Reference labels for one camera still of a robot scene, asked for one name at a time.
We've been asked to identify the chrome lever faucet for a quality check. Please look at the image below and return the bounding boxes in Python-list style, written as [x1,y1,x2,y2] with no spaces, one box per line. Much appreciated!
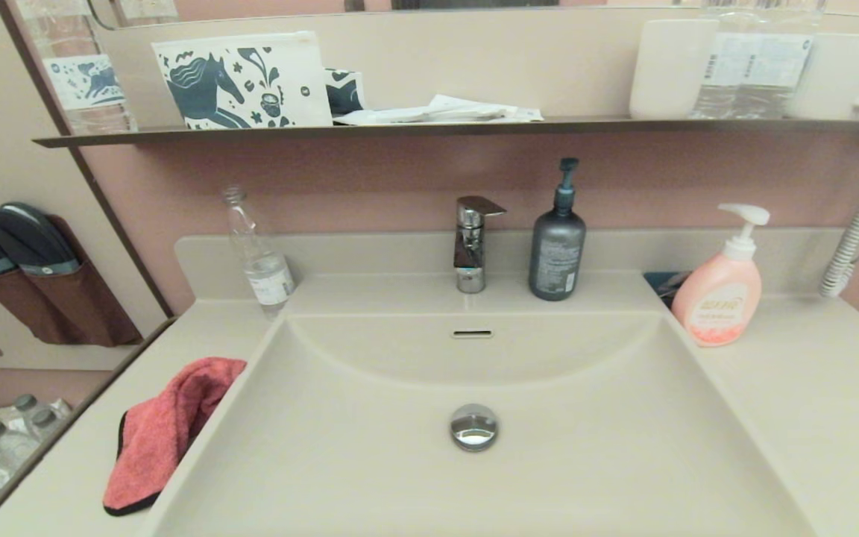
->
[453,195,509,295]

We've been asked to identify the pink fluffy cleaning cloth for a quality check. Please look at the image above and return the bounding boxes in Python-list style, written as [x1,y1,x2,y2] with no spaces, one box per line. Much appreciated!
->
[102,356,249,518]

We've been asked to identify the chrome sink drain stopper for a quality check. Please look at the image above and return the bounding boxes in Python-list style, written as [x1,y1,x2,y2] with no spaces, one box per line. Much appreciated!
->
[449,403,500,453]

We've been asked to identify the beige wash basin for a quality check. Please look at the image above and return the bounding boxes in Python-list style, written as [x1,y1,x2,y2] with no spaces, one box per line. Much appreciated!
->
[135,311,818,537]

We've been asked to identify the grey pump bottle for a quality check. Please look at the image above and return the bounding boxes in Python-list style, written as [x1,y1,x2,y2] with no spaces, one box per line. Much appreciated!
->
[527,157,588,302]

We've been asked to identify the white paper packets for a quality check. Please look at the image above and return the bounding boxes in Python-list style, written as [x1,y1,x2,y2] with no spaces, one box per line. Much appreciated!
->
[331,93,546,126]

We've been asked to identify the clear plastic water bottle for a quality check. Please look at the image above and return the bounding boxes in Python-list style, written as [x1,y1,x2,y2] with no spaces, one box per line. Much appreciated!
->
[221,186,298,314]

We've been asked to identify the small dark print pouch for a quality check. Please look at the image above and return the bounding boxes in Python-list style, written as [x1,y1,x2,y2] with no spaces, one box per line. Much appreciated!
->
[324,68,367,116]

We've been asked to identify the dark blue flat packet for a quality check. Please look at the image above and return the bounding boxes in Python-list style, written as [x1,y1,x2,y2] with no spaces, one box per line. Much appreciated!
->
[642,271,693,308]

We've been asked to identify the white horse print pouch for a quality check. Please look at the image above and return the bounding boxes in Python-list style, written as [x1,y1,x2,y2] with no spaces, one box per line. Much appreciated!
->
[151,31,334,131]

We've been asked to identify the pink soap pump bottle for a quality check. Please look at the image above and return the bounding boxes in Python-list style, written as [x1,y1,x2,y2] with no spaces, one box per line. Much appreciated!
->
[670,203,772,348]

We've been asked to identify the brown fabric slipper holder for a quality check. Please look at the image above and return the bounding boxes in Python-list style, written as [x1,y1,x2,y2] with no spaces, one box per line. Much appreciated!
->
[0,215,145,348]

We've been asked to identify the labelled water bottle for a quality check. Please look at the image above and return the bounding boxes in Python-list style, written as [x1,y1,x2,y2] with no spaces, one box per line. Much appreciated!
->
[756,0,827,120]
[690,0,764,120]

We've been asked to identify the brown wall shelf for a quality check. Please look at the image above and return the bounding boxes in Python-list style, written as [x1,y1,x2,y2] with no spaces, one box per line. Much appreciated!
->
[32,117,859,149]

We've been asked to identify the wall mirror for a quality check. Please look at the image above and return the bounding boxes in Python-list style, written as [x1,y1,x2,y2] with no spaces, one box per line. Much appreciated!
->
[86,0,859,31]

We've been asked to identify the white handleless cup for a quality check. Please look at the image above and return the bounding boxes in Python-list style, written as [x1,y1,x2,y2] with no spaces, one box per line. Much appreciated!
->
[627,17,721,121]

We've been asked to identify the white mug with handle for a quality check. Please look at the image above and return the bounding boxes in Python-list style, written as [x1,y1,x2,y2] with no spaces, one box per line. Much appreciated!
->
[789,32,859,122]

